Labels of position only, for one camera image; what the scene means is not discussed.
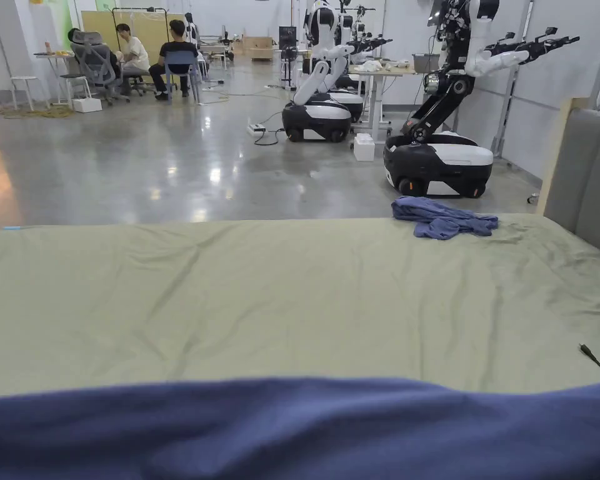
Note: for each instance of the dark blue shirt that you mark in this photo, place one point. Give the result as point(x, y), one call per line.
point(300, 435)

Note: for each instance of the white foam box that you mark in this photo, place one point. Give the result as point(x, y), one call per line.
point(86, 104)
point(365, 146)

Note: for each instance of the white power strip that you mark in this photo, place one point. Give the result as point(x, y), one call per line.
point(256, 129)

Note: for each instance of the black and white wheeled robot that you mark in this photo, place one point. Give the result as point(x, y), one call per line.
point(442, 150)
point(317, 112)

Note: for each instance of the bed with pale green sheet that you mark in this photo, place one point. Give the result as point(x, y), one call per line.
point(280, 300)

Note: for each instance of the wooden crate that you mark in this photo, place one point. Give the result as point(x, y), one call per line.
point(258, 48)

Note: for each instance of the wooden top desk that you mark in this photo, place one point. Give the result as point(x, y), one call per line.
point(380, 87)

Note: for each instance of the small blue bunched garment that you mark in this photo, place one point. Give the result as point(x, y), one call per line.
point(437, 217)

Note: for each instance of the grey padded headboard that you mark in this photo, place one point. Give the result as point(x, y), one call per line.
point(587, 170)

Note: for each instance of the black standing fan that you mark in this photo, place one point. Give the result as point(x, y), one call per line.
point(287, 55)

